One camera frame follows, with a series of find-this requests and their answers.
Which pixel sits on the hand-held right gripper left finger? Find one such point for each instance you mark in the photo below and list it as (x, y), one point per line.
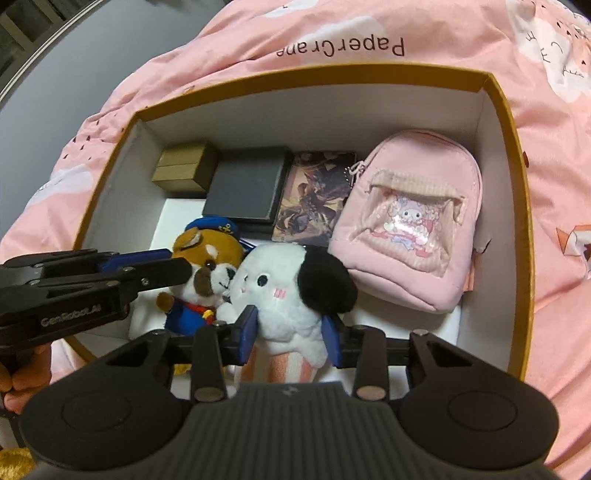
(249, 333)

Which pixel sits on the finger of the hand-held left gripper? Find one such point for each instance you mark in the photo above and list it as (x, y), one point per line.
(138, 260)
(161, 273)

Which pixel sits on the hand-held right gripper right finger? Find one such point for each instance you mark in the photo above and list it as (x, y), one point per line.
(330, 342)

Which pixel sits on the brown dog plush blue uniform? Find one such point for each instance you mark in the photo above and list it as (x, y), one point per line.
(207, 267)

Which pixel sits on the white plush black ear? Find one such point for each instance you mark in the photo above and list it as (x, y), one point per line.
(286, 295)

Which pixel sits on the small gold gift box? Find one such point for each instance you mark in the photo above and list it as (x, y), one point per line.
(184, 167)

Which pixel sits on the white storage box gold rim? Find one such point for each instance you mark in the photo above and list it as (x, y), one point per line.
(318, 115)

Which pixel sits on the person's left hand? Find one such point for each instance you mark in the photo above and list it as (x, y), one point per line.
(23, 383)

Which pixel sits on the dark grey box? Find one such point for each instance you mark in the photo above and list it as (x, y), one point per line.
(247, 184)

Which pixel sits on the pink mini backpack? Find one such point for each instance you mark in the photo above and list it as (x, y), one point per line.
(406, 221)

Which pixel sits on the dark art print card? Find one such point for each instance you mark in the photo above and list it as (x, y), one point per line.
(314, 198)

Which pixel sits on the yellow object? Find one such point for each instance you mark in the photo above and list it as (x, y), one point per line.
(14, 464)

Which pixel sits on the pink printed blanket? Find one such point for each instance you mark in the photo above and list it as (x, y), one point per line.
(558, 194)

